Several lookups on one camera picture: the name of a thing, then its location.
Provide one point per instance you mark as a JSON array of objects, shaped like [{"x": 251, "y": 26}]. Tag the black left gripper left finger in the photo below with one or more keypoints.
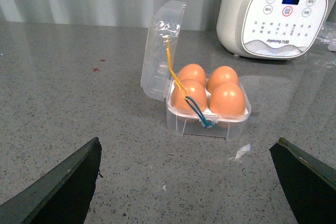
[{"x": 63, "y": 195}]

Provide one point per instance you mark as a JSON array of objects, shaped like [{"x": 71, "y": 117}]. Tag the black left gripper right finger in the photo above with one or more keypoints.
[{"x": 308, "y": 183}]

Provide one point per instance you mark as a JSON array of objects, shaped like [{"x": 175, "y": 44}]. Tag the brown egg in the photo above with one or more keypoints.
[
  {"x": 193, "y": 71},
  {"x": 227, "y": 98},
  {"x": 220, "y": 75},
  {"x": 190, "y": 88}
]

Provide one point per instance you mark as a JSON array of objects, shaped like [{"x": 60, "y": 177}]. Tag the clear plastic egg box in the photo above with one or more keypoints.
[{"x": 158, "y": 79}]

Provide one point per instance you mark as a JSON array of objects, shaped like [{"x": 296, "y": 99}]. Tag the brown egg in box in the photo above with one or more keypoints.
[
  {"x": 193, "y": 71},
  {"x": 220, "y": 75},
  {"x": 190, "y": 88}
]

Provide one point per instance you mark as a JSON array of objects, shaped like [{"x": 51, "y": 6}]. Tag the blue rubber band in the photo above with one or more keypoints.
[{"x": 194, "y": 106}]

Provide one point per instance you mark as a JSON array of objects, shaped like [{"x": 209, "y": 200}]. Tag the clear plastic bag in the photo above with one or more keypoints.
[{"x": 326, "y": 35}]

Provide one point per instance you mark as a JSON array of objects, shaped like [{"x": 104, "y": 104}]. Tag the white electric cooker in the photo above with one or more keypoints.
[{"x": 270, "y": 29}]

